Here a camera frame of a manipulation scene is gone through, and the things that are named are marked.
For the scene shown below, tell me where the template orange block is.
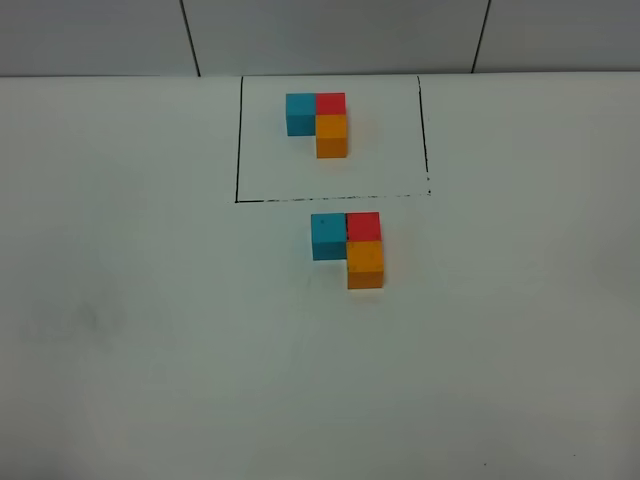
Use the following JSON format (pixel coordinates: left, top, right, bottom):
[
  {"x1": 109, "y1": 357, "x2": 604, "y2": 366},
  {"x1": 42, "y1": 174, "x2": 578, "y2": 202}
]
[{"x1": 316, "y1": 114, "x2": 348, "y2": 159}]

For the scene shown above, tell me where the template blue block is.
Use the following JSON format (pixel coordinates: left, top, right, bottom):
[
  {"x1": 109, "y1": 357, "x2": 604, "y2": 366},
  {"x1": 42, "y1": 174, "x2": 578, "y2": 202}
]
[{"x1": 285, "y1": 93, "x2": 316, "y2": 136}]

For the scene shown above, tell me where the template red block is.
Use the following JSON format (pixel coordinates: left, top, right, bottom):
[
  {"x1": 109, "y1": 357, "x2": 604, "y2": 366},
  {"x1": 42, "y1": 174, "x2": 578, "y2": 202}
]
[{"x1": 315, "y1": 92, "x2": 347, "y2": 116}]

